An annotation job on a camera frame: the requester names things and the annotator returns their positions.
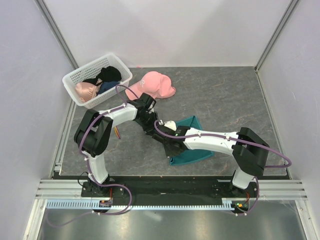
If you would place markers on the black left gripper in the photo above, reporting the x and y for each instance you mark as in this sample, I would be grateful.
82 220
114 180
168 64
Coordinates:
150 128

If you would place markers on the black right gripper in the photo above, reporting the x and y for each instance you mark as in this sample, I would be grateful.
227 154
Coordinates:
170 153

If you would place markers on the teal satin napkin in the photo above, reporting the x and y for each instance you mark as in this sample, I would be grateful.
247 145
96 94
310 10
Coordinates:
190 156

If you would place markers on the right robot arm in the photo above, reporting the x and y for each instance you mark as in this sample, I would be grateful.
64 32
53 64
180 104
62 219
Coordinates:
248 150

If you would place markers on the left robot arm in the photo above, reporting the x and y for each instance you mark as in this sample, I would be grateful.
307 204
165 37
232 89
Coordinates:
93 133

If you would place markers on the pink baseball cap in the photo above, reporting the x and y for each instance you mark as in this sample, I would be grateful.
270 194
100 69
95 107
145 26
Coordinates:
153 83

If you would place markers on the navy cloth in basket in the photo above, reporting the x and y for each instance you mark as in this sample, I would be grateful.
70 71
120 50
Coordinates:
105 86

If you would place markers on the black cloth in basket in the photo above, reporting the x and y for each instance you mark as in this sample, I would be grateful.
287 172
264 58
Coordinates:
109 74

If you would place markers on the pink cloth in basket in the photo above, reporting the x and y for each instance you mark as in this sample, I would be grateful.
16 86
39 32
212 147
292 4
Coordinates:
86 91

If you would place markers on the white plastic basket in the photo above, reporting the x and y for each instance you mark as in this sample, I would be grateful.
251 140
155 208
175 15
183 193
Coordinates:
89 72

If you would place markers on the black mounting base plate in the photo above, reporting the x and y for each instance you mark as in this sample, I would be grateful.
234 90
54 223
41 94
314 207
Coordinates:
211 186

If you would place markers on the light blue cable duct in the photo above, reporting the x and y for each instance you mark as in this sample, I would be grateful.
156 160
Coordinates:
97 204

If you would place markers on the aluminium frame rail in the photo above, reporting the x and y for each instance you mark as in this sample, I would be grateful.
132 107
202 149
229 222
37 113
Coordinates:
58 189

